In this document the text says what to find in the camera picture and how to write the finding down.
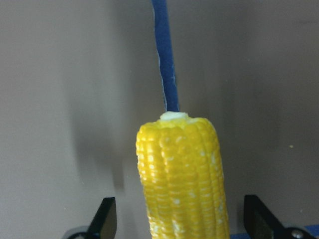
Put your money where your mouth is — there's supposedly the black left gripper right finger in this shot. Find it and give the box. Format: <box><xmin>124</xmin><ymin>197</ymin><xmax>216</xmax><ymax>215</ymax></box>
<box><xmin>244</xmin><ymin>195</ymin><xmax>284</xmax><ymax>239</ymax></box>

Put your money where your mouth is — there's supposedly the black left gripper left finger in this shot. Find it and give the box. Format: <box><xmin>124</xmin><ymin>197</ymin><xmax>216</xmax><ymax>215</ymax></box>
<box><xmin>86</xmin><ymin>197</ymin><xmax>117</xmax><ymax>239</ymax></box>

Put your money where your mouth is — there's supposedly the yellow plastic corn cob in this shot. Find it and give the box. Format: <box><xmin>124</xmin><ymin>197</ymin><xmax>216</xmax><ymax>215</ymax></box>
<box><xmin>136</xmin><ymin>112</ymin><xmax>230</xmax><ymax>239</ymax></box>

